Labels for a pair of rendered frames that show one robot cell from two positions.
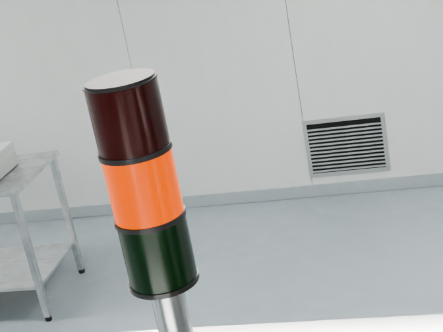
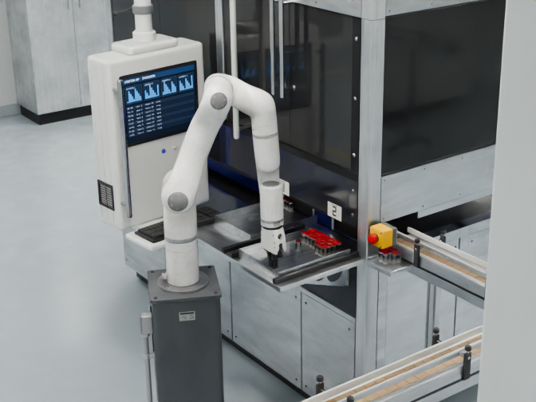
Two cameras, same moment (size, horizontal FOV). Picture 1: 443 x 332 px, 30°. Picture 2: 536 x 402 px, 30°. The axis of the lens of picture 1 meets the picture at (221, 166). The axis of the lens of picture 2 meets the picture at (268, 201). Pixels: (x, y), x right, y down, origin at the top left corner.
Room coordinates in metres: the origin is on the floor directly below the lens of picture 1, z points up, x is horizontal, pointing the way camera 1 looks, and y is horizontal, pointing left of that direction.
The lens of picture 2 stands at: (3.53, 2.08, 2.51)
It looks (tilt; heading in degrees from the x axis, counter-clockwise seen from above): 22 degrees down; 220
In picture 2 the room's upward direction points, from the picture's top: 1 degrees counter-clockwise
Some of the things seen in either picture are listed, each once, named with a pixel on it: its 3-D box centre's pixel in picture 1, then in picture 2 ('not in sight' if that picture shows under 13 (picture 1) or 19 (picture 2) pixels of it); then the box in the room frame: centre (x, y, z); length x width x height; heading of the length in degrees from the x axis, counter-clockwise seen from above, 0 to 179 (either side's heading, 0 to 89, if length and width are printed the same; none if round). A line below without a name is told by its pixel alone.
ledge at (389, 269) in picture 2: not in sight; (392, 264); (0.60, 0.21, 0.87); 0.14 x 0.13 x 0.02; 166
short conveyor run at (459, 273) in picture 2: not in sight; (463, 269); (0.57, 0.50, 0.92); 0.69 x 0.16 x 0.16; 76
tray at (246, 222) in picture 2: not in sight; (266, 218); (0.61, -0.42, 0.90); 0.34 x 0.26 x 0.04; 166
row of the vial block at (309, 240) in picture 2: not in sight; (317, 243); (0.69, -0.09, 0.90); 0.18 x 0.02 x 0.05; 76
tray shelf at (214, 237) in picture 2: not in sight; (276, 242); (0.72, -0.27, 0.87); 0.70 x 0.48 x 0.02; 76
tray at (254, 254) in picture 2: not in sight; (293, 253); (0.80, -0.11, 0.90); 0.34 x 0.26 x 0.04; 166
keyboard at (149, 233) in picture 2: not in sight; (181, 223); (0.73, -0.80, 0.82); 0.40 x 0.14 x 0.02; 172
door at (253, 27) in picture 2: not in sight; (256, 63); (0.46, -0.58, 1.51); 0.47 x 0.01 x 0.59; 76
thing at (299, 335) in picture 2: not in sight; (305, 244); (-0.09, -0.75, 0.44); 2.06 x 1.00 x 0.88; 76
